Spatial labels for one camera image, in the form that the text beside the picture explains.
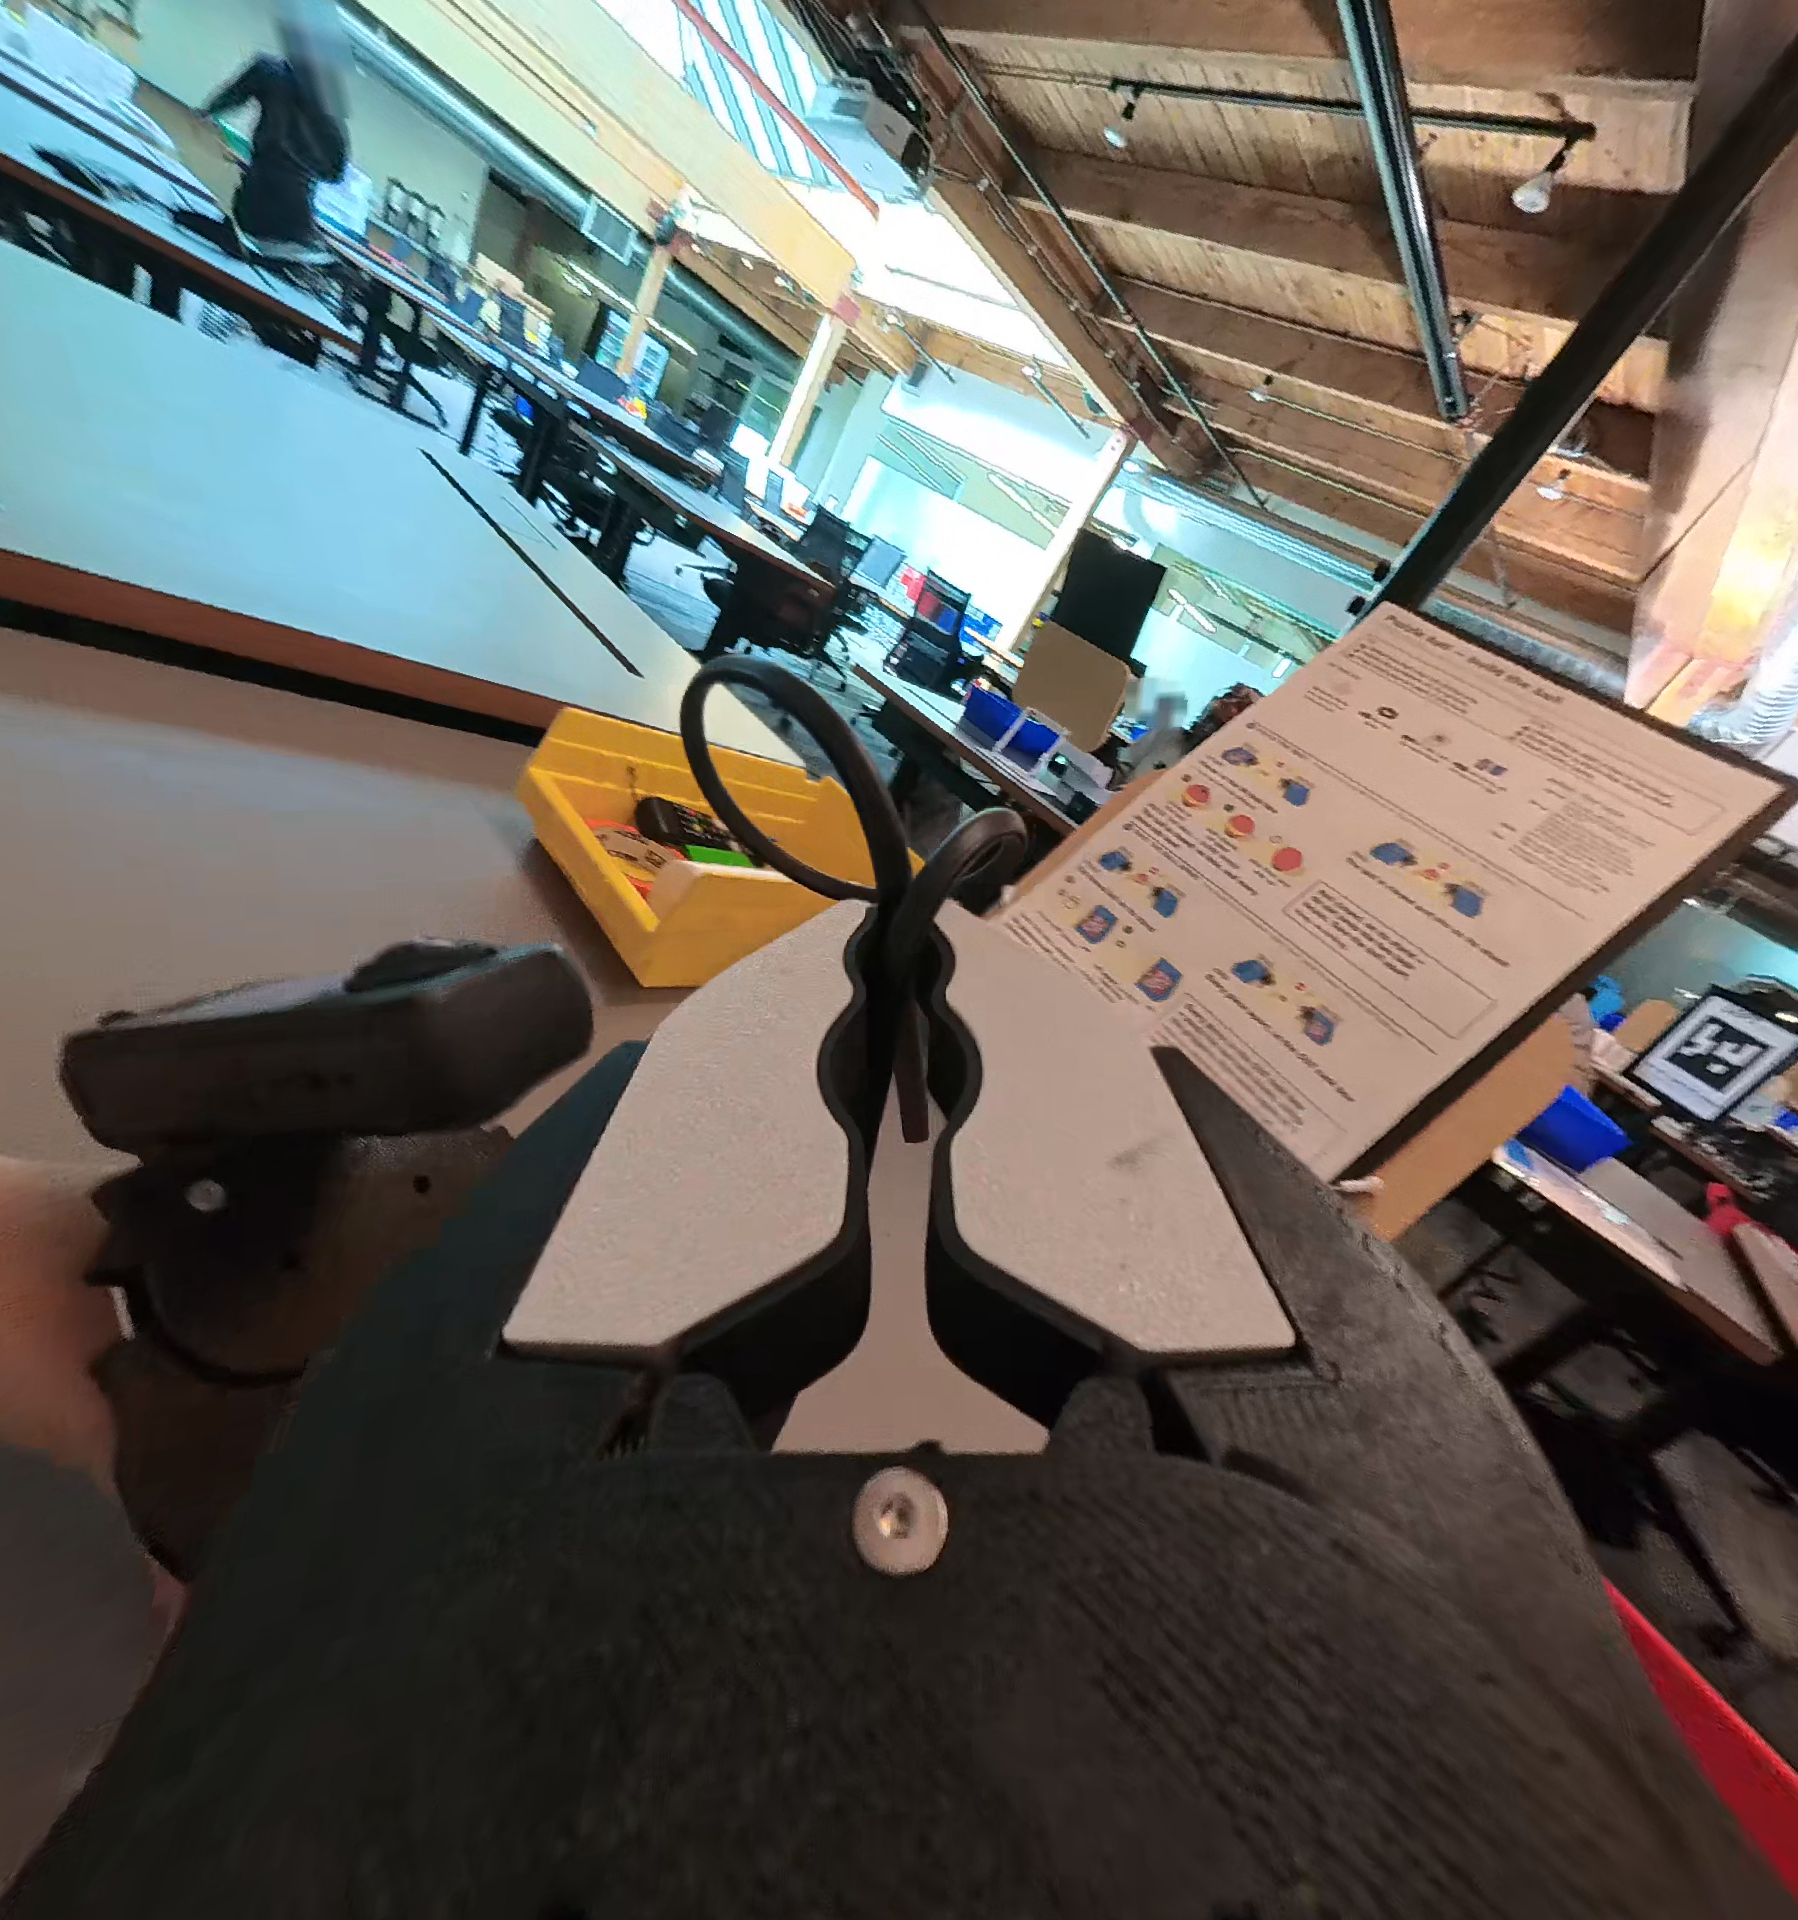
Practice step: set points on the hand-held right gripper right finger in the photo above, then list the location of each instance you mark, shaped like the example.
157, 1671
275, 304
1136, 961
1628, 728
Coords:
1110, 1203

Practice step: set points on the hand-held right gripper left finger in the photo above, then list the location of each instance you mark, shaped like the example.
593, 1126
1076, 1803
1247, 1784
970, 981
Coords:
690, 1203

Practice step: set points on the yellow plastic bin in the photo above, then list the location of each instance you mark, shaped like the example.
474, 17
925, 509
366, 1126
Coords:
659, 917

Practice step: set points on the red plastic bin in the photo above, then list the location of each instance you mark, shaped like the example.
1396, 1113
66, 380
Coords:
1770, 1803

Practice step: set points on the person's left hand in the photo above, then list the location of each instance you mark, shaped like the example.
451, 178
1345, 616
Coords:
16, 1291

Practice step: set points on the black remote control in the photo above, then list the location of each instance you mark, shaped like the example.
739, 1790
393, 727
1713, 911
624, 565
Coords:
690, 832

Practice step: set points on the printed instruction sheet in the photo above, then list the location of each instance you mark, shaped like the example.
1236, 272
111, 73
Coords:
1379, 870

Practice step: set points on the blue plastic bin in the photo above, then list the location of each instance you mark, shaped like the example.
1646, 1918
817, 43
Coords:
1575, 1131
1010, 722

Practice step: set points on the wood-edged work table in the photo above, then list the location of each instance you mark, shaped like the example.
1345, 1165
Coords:
211, 482

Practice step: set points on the black panel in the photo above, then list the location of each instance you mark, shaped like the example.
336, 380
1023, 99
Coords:
1110, 597

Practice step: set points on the black white marker sign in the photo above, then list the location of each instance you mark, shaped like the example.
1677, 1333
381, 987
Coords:
1724, 1058

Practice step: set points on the black vertical pole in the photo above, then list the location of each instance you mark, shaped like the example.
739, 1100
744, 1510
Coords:
1621, 300

